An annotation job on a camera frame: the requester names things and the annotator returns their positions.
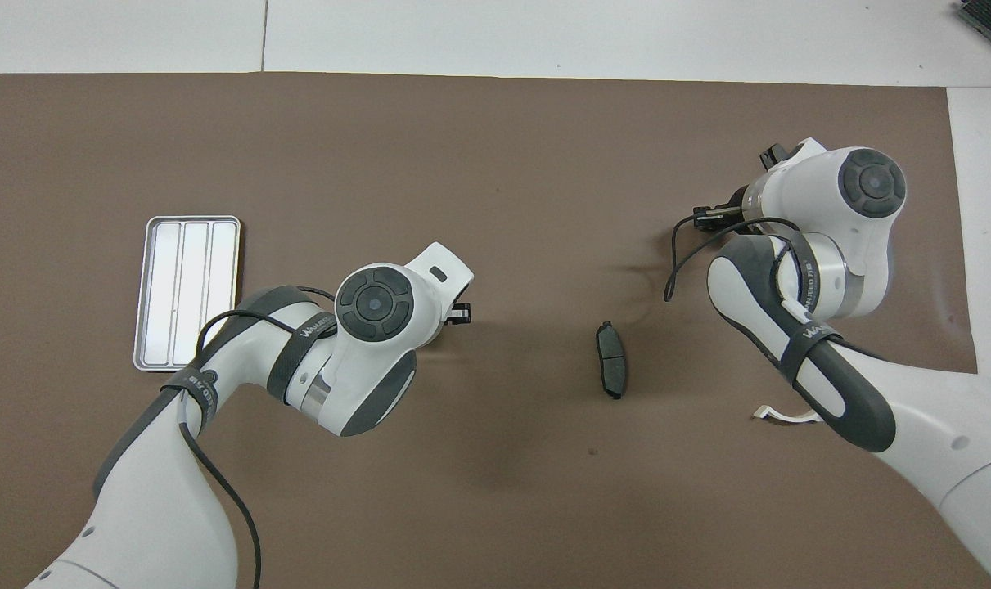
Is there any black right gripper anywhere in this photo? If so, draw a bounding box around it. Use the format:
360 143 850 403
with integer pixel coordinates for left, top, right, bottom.
694 187 755 232

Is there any silver metal tray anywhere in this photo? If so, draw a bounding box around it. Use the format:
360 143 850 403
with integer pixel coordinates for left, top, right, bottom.
133 215 242 373

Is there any brown table mat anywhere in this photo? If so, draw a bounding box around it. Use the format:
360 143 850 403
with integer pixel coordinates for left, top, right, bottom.
0 72 991 589

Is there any white curved plastic bracket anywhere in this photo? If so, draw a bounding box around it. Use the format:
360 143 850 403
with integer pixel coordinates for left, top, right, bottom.
752 405 823 425

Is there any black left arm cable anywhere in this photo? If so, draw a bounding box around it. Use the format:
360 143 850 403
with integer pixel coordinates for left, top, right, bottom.
178 285 336 589

